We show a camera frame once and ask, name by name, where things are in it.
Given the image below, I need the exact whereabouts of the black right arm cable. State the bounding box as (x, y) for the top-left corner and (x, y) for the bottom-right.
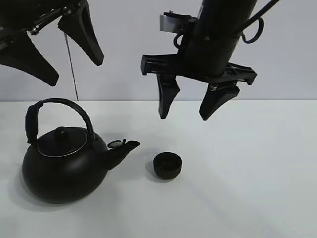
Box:
(241, 0), (280, 45)

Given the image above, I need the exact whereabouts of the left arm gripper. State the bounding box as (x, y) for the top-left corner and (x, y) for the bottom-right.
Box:
(0, 0), (104, 86)

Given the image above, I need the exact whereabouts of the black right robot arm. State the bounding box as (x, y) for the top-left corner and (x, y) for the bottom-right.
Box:
(141, 0), (256, 120)

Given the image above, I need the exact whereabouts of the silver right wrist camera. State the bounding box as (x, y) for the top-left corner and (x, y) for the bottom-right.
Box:
(159, 11), (192, 33)

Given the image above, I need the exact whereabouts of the small black teacup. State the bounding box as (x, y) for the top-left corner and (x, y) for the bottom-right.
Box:
(153, 152), (183, 180)

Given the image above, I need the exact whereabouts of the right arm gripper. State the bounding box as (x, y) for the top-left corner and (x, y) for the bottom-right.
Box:
(140, 19), (257, 120)

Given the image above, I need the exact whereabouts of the black round teapot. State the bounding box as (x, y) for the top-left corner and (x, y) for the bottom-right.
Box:
(22, 98), (140, 204)

